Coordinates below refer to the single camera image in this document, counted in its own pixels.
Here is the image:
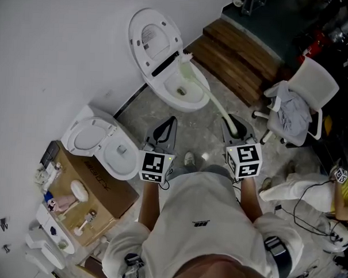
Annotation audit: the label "black flat box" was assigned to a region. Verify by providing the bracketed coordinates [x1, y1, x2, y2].
[39, 140, 61, 167]

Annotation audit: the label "person's blue jeans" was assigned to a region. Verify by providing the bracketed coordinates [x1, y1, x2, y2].
[169, 162, 234, 182]

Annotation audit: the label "pale green toilet brush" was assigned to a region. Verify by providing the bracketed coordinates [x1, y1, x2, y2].
[174, 51, 244, 138]

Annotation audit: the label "pink cup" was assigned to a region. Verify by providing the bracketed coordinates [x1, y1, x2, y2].
[54, 195, 77, 214]

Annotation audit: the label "person's white shirt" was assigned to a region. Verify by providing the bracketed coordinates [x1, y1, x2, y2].
[101, 167, 307, 278]

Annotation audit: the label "black cable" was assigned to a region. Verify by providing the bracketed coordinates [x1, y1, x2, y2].
[273, 177, 346, 238]

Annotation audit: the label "grey garment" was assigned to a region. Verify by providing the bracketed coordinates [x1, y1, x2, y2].
[262, 80, 314, 139]

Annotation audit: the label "white smart toilet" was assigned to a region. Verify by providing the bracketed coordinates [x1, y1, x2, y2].
[125, 6, 215, 114]

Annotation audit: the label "clear plastic packet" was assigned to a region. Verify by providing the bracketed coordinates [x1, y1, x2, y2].
[35, 162, 61, 193]

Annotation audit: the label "small white toilet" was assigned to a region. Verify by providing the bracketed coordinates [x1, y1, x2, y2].
[58, 103, 143, 182]

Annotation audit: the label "person's white shoe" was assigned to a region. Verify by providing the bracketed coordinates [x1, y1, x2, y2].
[183, 151, 197, 167]

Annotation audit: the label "person's left forearm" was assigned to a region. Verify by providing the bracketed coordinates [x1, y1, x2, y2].
[137, 178, 162, 231]

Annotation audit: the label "blue packet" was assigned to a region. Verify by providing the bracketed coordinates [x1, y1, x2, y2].
[43, 191, 56, 207]

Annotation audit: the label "black arm strap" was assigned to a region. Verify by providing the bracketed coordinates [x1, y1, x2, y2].
[262, 235, 294, 278]
[124, 252, 146, 278]

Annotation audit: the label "metal frame rack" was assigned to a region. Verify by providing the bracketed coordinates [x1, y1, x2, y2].
[239, 0, 269, 16]

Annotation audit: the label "white ceramic fixture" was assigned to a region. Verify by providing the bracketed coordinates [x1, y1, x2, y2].
[23, 203, 78, 276]

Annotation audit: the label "red fire extinguisher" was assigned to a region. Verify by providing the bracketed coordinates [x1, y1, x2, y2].
[304, 28, 332, 58]

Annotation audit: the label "small white brush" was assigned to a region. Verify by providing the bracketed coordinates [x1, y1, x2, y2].
[73, 213, 98, 238]

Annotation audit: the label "low wooden steps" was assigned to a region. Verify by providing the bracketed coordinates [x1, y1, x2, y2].
[182, 16, 286, 109]

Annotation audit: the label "person's right forearm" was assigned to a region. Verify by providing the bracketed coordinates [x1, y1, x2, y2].
[238, 177, 267, 226]

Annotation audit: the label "white office chair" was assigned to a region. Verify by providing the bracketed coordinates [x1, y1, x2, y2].
[250, 54, 341, 149]

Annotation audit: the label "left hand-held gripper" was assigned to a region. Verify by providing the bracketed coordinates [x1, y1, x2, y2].
[137, 115, 178, 185]

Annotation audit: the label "white plastic device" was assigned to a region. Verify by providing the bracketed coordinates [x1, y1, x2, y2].
[321, 215, 348, 255]

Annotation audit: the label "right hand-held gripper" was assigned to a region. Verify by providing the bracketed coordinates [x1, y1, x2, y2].
[218, 113, 265, 181]

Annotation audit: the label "brown cardboard box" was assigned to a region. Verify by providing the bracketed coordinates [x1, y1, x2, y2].
[44, 140, 142, 250]

